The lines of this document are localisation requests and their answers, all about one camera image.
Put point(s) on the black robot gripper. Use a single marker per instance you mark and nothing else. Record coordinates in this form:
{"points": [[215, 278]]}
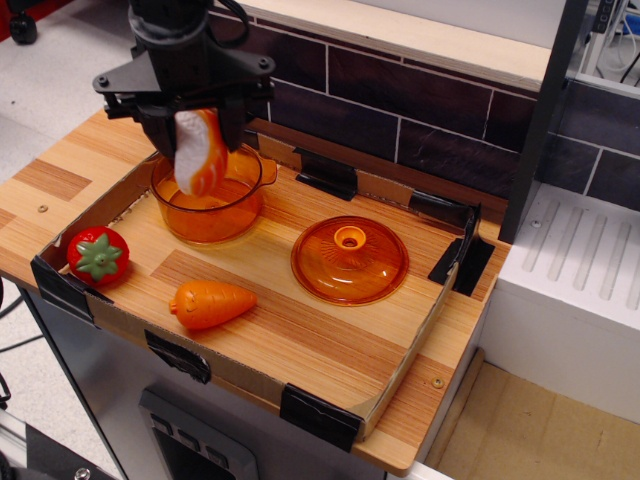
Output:
{"points": [[178, 63]]}

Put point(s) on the salmon sushi toy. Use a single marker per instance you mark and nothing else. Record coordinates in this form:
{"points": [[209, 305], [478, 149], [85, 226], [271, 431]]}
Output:
{"points": [[201, 156]]}

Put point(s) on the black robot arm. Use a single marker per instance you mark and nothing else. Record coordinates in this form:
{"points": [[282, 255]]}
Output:
{"points": [[178, 64]]}

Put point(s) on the orange transparent plastic pot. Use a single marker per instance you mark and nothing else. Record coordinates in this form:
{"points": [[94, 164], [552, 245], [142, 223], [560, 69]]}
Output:
{"points": [[229, 212]]}

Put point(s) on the orange transparent pot lid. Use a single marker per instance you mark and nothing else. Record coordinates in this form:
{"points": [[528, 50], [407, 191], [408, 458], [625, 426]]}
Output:
{"points": [[349, 260]]}

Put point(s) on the red toy strawberry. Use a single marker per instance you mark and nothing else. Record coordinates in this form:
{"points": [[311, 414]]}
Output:
{"points": [[98, 255]]}

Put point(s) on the orange toy carrot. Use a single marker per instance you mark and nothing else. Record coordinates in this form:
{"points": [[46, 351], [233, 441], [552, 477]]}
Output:
{"points": [[202, 304]]}

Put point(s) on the white toy sink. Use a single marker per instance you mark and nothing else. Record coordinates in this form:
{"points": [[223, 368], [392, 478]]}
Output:
{"points": [[565, 310]]}

